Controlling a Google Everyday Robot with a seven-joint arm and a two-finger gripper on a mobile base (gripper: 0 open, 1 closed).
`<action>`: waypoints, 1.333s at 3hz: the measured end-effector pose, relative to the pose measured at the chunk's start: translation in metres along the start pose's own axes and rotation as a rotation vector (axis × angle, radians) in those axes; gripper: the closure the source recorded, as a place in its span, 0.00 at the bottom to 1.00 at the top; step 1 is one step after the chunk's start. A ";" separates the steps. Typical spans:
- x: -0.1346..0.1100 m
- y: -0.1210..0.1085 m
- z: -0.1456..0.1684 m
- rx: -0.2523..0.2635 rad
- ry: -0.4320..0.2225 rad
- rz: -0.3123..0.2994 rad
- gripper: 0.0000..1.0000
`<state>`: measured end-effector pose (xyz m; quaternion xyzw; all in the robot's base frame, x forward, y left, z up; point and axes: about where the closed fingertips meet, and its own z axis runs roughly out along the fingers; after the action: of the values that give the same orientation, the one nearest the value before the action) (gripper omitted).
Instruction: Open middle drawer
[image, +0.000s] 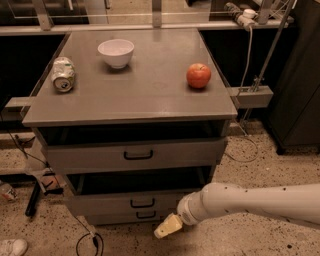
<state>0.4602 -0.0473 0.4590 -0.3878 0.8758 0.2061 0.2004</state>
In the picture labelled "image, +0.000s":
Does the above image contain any white sneaker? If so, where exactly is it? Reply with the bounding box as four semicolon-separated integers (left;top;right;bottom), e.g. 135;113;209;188
0;239;28;256

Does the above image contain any white ceramic bowl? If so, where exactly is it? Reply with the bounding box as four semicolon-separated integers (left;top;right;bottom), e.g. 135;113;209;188
97;39;134;69

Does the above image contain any metal diagonal rod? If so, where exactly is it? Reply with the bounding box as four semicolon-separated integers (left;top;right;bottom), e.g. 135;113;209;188
250;0;296;92

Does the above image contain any grey metal side bracket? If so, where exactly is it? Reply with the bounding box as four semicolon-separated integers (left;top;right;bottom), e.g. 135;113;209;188
228;86;273;109

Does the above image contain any red apple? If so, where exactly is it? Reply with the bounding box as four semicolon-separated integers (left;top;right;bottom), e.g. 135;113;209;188
186;63;211;89

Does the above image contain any grey drawer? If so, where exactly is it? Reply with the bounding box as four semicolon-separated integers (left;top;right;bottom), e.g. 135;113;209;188
66;166;213;219
43;138;226;174
85;209;174;225

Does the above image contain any black floor cable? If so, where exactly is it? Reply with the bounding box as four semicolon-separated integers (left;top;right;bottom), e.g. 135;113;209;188
0;113;105;256

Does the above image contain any grey top drawer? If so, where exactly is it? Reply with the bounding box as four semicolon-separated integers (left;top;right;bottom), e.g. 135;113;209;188
43;138;226;174

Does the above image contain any black clamp tool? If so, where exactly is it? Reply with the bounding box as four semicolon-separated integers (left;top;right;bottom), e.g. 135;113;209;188
25;182;64;217

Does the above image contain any white power cable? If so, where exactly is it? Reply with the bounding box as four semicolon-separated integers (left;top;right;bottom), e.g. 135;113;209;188
224;25;260;164

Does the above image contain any white power strip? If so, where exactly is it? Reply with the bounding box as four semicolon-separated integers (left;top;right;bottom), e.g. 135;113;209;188
224;2;257;29

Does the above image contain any grey drawer cabinet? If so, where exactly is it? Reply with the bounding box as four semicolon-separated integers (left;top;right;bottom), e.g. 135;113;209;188
21;28;238;226

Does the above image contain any grey bottom drawer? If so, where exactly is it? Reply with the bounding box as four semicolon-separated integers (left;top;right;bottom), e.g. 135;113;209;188
85;209;174;225

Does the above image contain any crushed white soda can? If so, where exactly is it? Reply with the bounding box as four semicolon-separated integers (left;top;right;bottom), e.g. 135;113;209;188
51;57;75;92

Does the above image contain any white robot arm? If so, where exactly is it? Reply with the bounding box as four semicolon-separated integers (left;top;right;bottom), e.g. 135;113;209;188
154;183;320;239

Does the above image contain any plastic bottle on floor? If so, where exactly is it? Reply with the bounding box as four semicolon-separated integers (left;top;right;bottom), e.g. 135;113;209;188
0;180;17;201

